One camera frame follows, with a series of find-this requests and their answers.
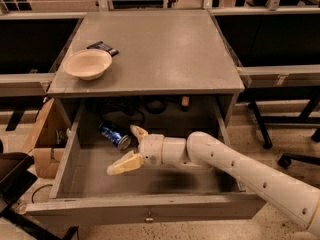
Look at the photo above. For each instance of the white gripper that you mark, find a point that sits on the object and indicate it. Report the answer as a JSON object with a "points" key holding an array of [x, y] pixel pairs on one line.
{"points": [[151, 148]]}

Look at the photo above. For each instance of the blue pepsi can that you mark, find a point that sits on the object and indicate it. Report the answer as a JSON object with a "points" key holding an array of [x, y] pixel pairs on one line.
{"points": [[115, 136]]}

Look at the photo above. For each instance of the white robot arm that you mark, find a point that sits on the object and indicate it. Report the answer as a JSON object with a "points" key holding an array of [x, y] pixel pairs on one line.
{"points": [[201, 151]]}

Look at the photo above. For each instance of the open grey top drawer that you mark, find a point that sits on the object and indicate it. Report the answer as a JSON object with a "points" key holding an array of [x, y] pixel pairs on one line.
{"points": [[83, 193]]}

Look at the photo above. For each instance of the metal drawer knob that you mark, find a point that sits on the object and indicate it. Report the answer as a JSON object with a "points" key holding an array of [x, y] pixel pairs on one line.
{"points": [[149, 218]]}

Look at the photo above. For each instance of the brown cardboard box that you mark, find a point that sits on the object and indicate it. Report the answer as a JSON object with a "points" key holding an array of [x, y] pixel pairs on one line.
{"points": [[47, 139]]}

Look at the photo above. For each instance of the white paper bowl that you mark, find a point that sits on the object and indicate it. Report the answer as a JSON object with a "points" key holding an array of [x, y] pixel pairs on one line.
{"points": [[89, 64]]}

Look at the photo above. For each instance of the grey cabinet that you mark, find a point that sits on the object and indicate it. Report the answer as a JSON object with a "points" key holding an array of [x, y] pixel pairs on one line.
{"points": [[161, 52]]}

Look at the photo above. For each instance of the dark snack packet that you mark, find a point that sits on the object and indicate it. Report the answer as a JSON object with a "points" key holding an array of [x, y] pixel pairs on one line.
{"points": [[103, 46]]}

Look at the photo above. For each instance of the black chair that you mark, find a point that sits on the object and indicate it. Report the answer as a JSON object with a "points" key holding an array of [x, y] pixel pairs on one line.
{"points": [[15, 180]]}

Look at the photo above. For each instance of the black table leg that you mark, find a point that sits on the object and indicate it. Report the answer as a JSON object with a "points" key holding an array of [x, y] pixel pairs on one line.
{"points": [[267, 141]]}

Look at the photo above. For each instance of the black office chair base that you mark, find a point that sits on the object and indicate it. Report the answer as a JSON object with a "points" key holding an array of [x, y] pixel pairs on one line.
{"points": [[287, 158]]}

